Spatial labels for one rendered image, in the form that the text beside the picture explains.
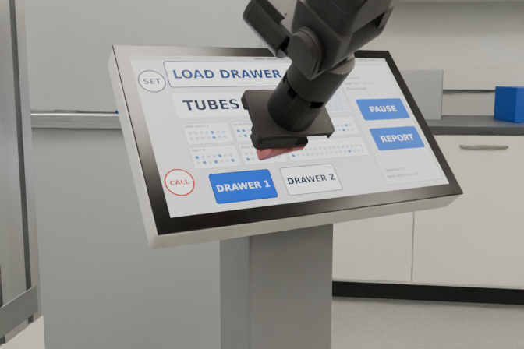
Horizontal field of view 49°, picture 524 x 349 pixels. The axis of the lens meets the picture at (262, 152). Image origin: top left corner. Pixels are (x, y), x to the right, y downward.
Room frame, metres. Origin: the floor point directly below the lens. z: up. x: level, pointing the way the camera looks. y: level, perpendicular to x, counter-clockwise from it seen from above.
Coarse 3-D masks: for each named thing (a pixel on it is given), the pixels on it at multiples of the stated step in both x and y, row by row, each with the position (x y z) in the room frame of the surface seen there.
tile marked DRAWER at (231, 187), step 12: (216, 180) 0.77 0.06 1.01; (228, 180) 0.78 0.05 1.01; (240, 180) 0.79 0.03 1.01; (252, 180) 0.79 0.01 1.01; (264, 180) 0.80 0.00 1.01; (216, 192) 0.76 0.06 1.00; (228, 192) 0.77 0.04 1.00; (240, 192) 0.77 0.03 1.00; (252, 192) 0.78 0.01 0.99; (264, 192) 0.79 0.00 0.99; (276, 192) 0.80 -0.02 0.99
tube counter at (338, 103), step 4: (336, 92) 0.98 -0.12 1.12; (340, 92) 0.98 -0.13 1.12; (336, 96) 0.97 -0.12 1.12; (340, 96) 0.97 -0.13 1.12; (344, 96) 0.98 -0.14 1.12; (332, 100) 0.96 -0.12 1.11; (336, 100) 0.96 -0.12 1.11; (340, 100) 0.97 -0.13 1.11; (344, 100) 0.97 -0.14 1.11; (328, 104) 0.95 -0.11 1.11; (332, 104) 0.95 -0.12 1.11; (336, 104) 0.96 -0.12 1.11; (340, 104) 0.96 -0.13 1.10; (344, 104) 0.96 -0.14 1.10; (348, 104) 0.97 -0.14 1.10; (328, 108) 0.94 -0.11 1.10; (332, 108) 0.95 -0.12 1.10; (336, 108) 0.95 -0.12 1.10; (340, 108) 0.95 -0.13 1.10; (344, 108) 0.96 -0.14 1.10; (348, 108) 0.96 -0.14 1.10
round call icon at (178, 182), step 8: (168, 168) 0.76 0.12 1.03; (176, 168) 0.76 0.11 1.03; (184, 168) 0.77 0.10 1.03; (168, 176) 0.75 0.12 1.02; (176, 176) 0.75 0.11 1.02; (184, 176) 0.76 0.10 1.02; (192, 176) 0.76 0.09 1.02; (168, 184) 0.74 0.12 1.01; (176, 184) 0.75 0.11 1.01; (184, 184) 0.75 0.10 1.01; (192, 184) 0.76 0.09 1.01; (168, 192) 0.73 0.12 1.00; (176, 192) 0.74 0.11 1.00; (184, 192) 0.74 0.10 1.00; (192, 192) 0.75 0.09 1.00
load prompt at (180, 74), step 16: (176, 64) 0.89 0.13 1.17; (192, 64) 0.90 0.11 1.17; (208, 64) 0.91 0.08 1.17; (224, 64) 0.92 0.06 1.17; (240, 64) 0.94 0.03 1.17; (256, 64) 0.95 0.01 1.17; (272, 64) 0.96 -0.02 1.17; (288, 64) 0.98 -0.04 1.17; (176, 80) 0.86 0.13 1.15; (192, 80) 0.88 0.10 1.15; (208, 80) 0.89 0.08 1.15; (224, 80) 0.90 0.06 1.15; (240, 80) 0.91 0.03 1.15; (256, 80) 0.93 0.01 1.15; (272, 80) 0.94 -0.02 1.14
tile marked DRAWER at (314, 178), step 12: (288, 168) 0.83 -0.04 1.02; (300, 168) 0.84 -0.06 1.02; (312, 168) 0.85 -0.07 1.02; (324, 168) 0.86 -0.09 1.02; (288, 180) 0.82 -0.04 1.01; (300, 180) 0.83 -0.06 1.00; (312, 180) 0.83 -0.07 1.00; (324, 180) 0.84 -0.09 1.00; (336, 180) 0.85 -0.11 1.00; (288, 192) 0.80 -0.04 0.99; (300, 192) 0.81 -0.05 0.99; (312, 192) 0.82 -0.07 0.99
